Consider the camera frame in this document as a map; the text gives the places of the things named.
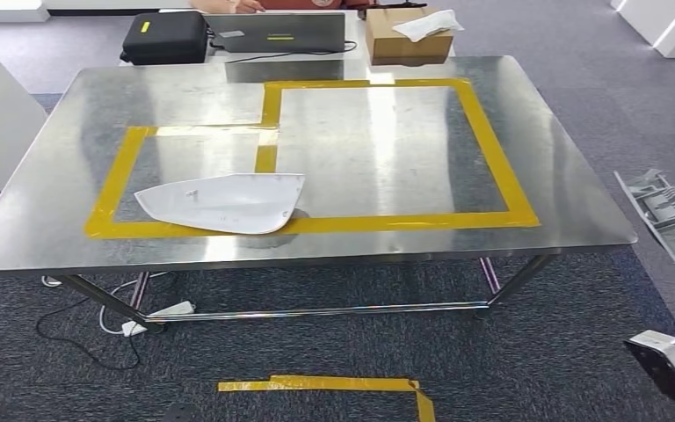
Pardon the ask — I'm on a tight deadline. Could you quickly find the white tissue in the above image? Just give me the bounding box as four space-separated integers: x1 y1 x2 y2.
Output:
391 8 466 43

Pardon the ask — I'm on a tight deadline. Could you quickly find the white power strip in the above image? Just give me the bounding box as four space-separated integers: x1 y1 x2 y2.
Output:
121 301 196 338

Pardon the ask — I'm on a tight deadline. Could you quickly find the grey laptop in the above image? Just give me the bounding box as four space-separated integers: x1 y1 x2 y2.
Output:
203 11 347 55

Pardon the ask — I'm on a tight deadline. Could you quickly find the brown cardboard box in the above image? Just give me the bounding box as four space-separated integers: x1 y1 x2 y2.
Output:
365 6 455 66

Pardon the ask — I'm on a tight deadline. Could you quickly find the person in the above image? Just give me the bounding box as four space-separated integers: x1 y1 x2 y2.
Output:
188 0 380 14

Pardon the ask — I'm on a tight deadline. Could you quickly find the person's hand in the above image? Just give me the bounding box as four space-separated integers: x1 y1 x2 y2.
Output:
188 0 265 14

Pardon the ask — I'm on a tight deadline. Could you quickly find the stainless steel workbench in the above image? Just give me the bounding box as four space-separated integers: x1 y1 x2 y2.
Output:
0 55 638 336

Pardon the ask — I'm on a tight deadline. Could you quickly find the white lit plinth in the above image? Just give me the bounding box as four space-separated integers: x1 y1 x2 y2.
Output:
0 0 50 23

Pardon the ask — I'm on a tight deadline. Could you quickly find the small black device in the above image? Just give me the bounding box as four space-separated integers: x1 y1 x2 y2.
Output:
367 2 429 13

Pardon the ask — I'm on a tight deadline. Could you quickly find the white floor cable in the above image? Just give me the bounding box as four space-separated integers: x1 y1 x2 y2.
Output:
40 270 170 336

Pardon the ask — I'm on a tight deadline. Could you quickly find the white office desk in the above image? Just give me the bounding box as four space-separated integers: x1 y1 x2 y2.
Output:
119 8 458 66

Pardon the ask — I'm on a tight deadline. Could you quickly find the yellow floor tape strip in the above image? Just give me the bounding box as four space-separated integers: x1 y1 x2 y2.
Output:
216 374 437 422

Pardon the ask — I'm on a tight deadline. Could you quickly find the black robot foot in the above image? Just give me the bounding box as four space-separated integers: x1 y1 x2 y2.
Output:
163 403 205 422

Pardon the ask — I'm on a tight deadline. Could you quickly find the white mirror cover part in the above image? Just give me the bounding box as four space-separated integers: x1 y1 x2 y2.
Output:
134 171 307 236

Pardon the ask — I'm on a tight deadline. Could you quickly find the black carrying case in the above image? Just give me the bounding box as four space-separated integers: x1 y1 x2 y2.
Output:
120 10 211 66

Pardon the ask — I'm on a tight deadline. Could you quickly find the black floor cable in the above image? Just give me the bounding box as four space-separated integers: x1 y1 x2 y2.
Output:
35 279 141 371

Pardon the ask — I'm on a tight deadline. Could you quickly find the white lit panel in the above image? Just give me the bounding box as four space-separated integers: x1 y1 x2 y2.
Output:
609 0 675 60

